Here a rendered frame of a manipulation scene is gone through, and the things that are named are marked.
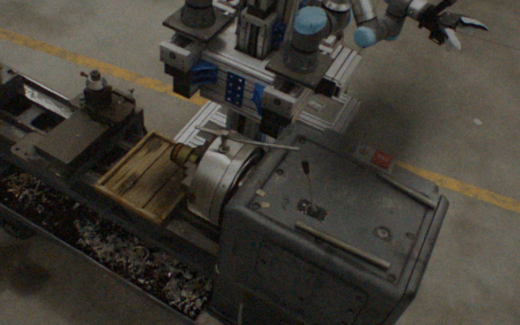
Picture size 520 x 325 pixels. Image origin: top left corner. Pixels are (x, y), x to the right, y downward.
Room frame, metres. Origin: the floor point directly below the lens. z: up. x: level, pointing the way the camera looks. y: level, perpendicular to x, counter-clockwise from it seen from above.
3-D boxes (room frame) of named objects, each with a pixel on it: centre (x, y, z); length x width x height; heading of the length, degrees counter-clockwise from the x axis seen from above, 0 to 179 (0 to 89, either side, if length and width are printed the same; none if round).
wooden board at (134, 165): (1.22, 0.38, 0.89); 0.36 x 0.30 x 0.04; 159
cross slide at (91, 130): (1.36, 0.68, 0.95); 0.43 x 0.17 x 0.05; 159
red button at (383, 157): (1.17, -0.40, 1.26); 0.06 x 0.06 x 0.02; 69
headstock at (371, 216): (0.99, -0.28, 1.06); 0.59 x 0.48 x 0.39; 69
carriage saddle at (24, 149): (1.36, 0.73, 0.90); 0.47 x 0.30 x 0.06; 159
